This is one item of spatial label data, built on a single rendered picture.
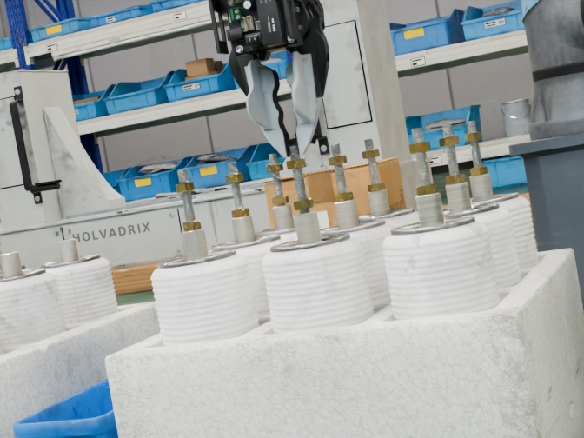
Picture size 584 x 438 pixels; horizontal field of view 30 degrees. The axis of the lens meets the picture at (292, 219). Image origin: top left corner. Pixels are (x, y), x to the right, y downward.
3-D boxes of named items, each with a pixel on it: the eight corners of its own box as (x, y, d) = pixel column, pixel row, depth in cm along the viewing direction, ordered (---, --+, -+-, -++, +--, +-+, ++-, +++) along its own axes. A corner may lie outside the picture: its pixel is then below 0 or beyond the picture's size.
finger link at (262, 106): (242, 163, 97) (228, 60, 97) (262, 160, 103) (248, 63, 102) (275, 159, 96) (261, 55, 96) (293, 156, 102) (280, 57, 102)
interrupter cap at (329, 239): (360, 242, 98) (358, 234, 98) (279, 257, 97) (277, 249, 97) (340, 239, 106) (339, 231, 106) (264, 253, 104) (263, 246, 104)
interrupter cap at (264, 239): (290, 241, 114) (289, 234, 114) (222, 255, 112) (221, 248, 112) (268, 240, 122) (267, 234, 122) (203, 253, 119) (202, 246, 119)
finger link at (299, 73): (284, 157, 96) (262, 54, 96) (302, 155, 102) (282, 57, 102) (318, 150, 95) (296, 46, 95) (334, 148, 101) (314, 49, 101)
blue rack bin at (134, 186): (158, 195, 709) (153, 163, 708) (210, 187, 694) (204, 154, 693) (118, 203, 663) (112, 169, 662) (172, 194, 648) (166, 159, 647)
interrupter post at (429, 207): (414, 234, 97) (408, 197, 97) (431, 228, 99) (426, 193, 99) (435, 232, 95) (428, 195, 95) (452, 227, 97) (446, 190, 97)
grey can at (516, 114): (508, 137, 594) (503, 102, 593) (537, 132, 588) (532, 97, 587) (502, 139, 580) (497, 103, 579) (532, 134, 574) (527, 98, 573)
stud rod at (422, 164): (422, 213, 97) (408, 129, 97) (429, 211, 98) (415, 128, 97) (431, 212, 96) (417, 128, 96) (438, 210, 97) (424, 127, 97)
